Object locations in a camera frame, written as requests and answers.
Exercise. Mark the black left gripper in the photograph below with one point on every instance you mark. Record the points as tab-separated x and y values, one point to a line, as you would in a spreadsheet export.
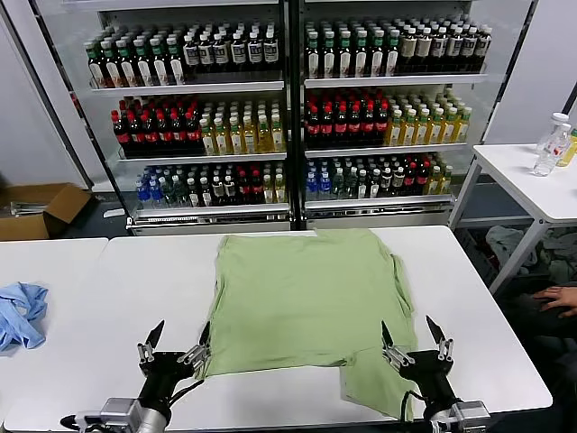
171	367

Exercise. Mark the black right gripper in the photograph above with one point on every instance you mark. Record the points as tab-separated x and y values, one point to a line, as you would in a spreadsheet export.
428	370

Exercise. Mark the green polo shirt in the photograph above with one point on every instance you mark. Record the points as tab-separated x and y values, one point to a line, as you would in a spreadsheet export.
306	297

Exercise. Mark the grey green clothes pile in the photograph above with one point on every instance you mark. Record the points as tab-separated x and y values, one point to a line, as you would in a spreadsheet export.
561	266

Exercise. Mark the person bare hand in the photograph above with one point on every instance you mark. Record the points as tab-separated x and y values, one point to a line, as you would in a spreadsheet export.
559	300

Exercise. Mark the black plastic crate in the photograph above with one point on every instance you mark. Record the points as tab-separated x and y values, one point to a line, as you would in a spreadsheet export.
478	259

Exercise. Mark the person dark trousers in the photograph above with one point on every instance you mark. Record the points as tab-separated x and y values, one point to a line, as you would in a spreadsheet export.
527	325

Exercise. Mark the beverage display cabinet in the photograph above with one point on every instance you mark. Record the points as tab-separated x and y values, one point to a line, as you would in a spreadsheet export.
383	216
203	227

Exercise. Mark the grey white cloth pile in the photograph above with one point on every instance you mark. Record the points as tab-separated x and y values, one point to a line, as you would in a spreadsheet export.
505	243

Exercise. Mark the crumpled blue cloth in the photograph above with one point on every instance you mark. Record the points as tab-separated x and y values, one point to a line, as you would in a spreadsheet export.
24	331

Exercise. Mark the small white floor object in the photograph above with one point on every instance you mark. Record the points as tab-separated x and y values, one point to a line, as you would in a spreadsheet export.
113	213

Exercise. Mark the dark green water bottle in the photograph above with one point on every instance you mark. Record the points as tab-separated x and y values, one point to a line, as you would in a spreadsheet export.
168	194
338	186
350	186
180	194

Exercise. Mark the blue drink bottle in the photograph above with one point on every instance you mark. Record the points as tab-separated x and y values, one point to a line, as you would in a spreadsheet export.
143	195
155	195
324	187
312	187

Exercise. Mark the dark bottle white cap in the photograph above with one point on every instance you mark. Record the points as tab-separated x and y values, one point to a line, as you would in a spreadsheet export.
229	193
387	182
375	185
193	194
217	193
205	194
399	181
363	185

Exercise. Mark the yellow tea bottle white cap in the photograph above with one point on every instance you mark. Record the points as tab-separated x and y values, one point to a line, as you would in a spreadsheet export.
264	140
207	142
268	191
435	182
394	133
450	131
236	140
280	191
250	140
278	140
409	133
423	131
436	131
463	130
446	181
222	142

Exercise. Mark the red cap cola bottle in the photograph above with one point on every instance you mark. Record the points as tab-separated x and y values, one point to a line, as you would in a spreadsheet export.
368	127
164	135
314	128
256	189
381	126
150	135
411	180
243	189
136	135
193	134
327	128
341	128
121	135
354	127
179	135
424	180

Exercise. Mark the brown cardboard box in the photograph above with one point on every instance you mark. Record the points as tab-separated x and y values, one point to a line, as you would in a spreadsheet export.
67	203

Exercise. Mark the white side table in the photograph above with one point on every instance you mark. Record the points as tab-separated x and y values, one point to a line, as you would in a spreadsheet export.
509	171

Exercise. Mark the bundle of metal rods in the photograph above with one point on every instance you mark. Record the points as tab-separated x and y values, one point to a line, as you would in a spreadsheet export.
27	208

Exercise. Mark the clear bottle red label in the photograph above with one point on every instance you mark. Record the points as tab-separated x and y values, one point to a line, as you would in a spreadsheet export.
544	163

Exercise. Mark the yellow drink bottle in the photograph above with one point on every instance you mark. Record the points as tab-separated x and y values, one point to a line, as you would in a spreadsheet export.
569	155

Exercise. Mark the clear bottle white cap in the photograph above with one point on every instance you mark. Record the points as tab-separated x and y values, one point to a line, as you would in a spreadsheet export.
560	118

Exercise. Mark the green cap white label bottle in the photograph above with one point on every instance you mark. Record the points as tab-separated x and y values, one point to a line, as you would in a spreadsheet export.
160	67
143	67
345	58
111	67
392	58
377	58
176	67
127	67
329	58
314	58
95	67
360	58

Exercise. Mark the dark bottle blue white label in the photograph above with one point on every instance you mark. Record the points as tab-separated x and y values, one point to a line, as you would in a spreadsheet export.
205	55
220	55
271	53
238	54
192	56
255	53

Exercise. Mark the dark bottle beige label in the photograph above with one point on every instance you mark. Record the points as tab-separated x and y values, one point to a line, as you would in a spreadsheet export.
423	47
408	47

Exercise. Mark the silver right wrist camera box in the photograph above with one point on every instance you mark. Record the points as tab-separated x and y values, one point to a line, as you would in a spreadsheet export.
471	410

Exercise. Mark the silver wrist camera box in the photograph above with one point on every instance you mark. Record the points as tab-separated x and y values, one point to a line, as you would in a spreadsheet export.
119	410
471	410

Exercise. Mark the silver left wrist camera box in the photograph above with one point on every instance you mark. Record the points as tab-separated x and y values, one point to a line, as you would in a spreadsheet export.
119	410

